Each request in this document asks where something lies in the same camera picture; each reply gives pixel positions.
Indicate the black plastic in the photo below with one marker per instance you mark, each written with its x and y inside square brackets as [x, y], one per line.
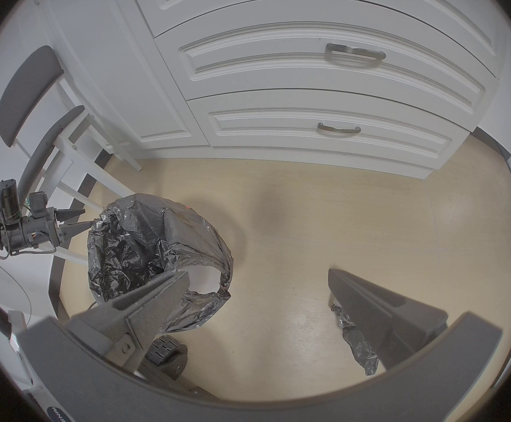
[360, 350]

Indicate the white wardrobe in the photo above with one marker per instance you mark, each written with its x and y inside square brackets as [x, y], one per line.
[281, 59]

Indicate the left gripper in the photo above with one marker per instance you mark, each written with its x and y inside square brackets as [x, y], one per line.
[40, 231]

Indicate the black plastic bag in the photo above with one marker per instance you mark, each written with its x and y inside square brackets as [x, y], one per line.
[132, 244]

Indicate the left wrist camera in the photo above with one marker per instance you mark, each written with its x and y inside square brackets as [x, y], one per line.
[39, 202]

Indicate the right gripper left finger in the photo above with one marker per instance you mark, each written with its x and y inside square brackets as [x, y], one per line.
[150, 319]

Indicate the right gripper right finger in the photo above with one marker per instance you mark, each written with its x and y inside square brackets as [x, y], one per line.
[374, 319]

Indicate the white chair grey cushions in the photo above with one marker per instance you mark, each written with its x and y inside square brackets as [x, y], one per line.
[27, 86]

